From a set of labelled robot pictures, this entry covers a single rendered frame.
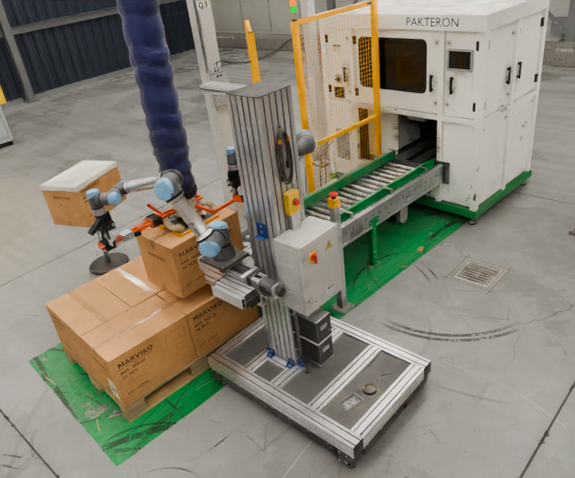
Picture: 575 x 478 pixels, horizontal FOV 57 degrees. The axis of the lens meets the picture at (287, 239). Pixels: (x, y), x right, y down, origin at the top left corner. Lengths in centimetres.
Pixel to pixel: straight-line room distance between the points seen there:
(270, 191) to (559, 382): 227
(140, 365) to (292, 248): 139
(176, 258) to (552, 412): 254
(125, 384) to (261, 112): 199
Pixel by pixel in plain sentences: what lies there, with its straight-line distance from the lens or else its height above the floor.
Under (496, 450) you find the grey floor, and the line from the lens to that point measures 353.
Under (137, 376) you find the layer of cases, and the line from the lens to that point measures 377.
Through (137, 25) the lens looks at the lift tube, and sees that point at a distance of 328.
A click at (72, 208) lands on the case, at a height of 81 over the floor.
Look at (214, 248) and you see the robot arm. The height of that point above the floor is 121.
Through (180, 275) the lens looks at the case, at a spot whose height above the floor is 85.
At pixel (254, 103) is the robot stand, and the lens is 279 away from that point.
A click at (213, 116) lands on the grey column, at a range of 499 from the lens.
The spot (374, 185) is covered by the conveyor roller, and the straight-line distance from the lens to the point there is 520.
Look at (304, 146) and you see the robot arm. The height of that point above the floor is 156.
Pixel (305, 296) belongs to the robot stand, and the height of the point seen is 91.
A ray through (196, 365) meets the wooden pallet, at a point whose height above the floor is 9.
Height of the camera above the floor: 272
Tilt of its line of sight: 30 degrees down
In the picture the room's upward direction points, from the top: 8 degrees counter-clockwise
